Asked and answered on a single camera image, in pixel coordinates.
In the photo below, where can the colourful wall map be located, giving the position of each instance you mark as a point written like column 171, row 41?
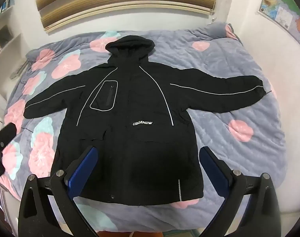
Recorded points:
column 288, row 12

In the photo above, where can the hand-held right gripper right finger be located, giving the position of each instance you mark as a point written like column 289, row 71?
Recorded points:
column 214, row 169

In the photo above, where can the grey floral blanket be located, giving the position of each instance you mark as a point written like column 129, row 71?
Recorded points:
column 214, row 66

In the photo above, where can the white wall shelf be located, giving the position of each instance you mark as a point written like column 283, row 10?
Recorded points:
column 7, row 42

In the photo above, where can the black hooded jacket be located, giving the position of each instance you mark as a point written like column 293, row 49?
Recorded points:
column 140, row 98

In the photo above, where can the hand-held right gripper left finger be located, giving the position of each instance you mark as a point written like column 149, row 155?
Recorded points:
column 84, row 167

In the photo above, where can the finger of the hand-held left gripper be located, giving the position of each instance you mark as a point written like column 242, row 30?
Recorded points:
column 2, row 138

